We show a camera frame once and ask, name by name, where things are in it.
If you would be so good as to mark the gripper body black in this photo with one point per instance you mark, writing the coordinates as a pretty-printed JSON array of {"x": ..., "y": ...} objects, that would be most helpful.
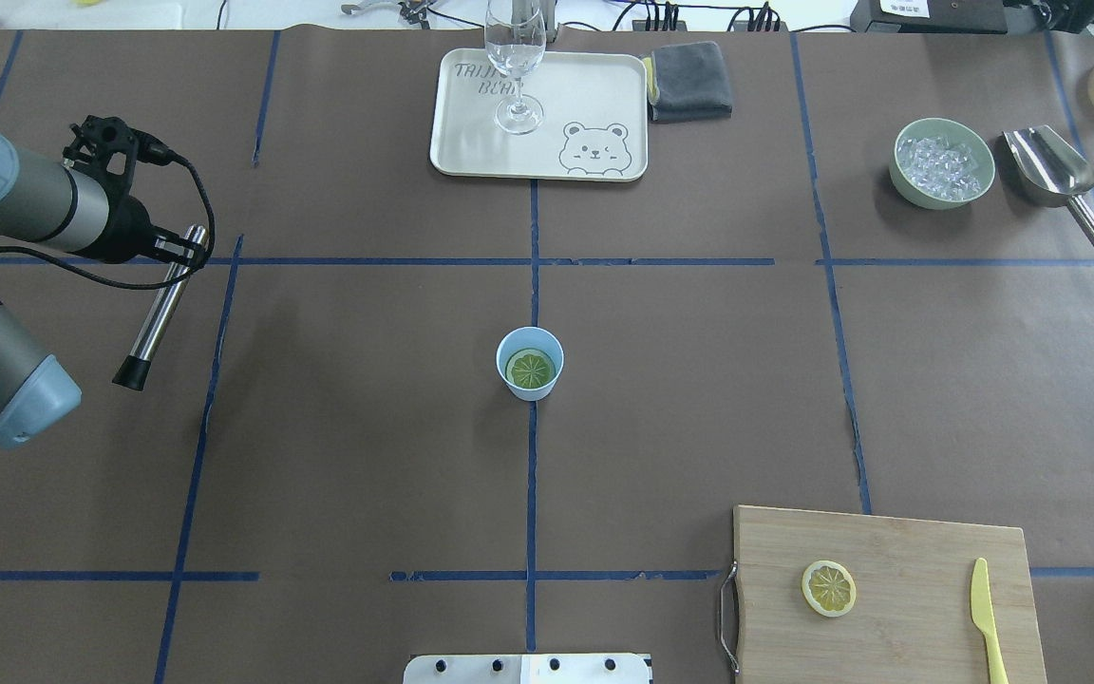
[{"x": 128, "y": 231}]

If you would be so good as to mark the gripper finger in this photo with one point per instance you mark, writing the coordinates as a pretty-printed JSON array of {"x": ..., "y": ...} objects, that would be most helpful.
[
  {"x": 191, "y": 243},
  {"x": 188, "y": 260}
]

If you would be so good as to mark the steel muddler black tip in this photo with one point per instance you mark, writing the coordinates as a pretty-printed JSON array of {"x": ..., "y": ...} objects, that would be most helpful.
[{"x": 135, "y": 368}]

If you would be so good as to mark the lemon wedge piece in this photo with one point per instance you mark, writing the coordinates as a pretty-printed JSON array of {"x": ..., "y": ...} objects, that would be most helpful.
[{"x": 530, "y": 369}]

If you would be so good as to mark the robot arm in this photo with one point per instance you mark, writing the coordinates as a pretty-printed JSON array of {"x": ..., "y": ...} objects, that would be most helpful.
[{"x": 80, "y": 214}]

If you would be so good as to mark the blue plastic cup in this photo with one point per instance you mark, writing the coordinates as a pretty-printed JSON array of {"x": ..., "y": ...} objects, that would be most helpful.
[{"x": 529, "y": 338}]

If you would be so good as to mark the lemon slice round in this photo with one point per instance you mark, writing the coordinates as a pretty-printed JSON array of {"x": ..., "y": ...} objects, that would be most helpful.
[{"x": 829, "y": 589}]

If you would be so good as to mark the yellow lemon wedge peel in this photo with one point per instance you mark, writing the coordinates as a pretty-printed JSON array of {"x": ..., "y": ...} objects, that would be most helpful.
[{"x": 982, "y": 615}]

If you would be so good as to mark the clear wine glass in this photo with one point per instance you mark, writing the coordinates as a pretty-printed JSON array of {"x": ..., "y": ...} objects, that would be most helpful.
[{"x": 515, "y": 41}]

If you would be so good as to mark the grey folded cloth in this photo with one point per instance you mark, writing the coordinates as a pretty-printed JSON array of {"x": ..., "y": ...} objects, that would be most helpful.
[{"x": 688, "y": 82}]

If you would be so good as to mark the green bowl with ice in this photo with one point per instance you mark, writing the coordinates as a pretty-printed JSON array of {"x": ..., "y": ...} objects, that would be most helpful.
[{"x": 941, "y": 164}]

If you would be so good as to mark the wooden cutting board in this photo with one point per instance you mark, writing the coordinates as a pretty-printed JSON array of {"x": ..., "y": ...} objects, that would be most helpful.
[{"x": 911, "y": 622}]

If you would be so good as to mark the metal ice scoop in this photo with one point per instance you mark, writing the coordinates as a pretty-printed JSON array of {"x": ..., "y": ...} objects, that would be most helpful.
[{"x": 1053, "y": 173}]

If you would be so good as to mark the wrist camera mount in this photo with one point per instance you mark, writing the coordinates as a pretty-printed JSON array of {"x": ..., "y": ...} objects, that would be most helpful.
[{"x": 107, "y": 150}]

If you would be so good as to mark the white camera pole mount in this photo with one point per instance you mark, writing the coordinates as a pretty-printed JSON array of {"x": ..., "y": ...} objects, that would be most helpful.
[{"x": 530, "y": 668}]

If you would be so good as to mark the cutting board metal handle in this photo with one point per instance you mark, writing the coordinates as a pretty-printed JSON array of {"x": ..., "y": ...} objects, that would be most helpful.
[{"x": 727, "y": 621}]

